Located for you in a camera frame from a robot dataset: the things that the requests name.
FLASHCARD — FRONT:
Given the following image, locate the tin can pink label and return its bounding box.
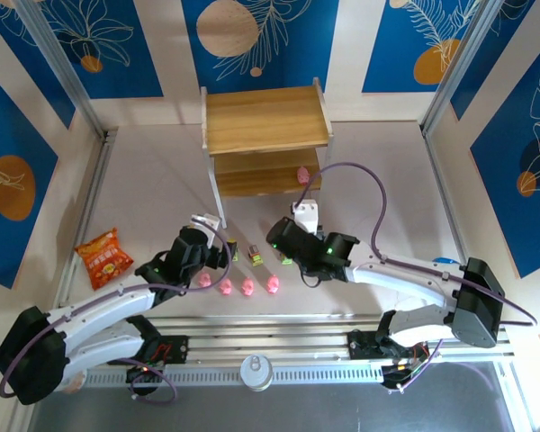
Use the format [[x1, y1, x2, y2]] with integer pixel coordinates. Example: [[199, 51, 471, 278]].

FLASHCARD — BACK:
[[67, 369, 89, 393]]

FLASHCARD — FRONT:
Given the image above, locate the orange snack chips bag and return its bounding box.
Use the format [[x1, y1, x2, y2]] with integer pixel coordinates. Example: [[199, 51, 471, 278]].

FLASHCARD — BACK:
[[74, 227, 134, 292]]

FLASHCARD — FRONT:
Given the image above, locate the black controller board with wires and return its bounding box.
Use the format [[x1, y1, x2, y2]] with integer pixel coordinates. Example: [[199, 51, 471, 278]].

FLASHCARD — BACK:
[[380, 355, 433, 392], [124, 363, 166, 398]]

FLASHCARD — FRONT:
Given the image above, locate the silver tin can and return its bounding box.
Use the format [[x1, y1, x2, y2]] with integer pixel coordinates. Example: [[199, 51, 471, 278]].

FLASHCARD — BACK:
[[239, 354, 275, 392]]

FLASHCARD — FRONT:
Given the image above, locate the aluminium table edge rail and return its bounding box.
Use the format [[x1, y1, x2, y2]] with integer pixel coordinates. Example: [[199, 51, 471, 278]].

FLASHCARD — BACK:
[[53, 130, 118, 311], [420, 128, 472, 271]]

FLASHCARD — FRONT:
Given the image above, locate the wooden two-tier shelf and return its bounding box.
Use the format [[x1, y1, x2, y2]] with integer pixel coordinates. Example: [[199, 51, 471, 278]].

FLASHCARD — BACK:
[[199, 76, 335, 230]]

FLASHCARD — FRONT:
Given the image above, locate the short aluminium frame post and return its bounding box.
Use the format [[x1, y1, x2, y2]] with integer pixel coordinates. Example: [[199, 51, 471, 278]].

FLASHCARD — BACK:
[[494, 359, 539, 432], [6, 402, 33, 432]]

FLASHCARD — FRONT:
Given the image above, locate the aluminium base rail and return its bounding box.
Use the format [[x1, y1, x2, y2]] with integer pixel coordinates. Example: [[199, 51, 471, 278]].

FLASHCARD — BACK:
[[49, 314, 517, 374]]

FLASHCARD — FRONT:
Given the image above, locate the grey slotted cable duct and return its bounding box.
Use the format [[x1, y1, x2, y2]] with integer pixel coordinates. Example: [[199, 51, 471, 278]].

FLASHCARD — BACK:
[[85, 363, 384, 387]]

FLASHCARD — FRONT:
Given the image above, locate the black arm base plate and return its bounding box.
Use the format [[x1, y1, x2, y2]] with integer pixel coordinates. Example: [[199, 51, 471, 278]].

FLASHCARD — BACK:
[[106, 335, 190, 366], [346, 330, 429, 361]]

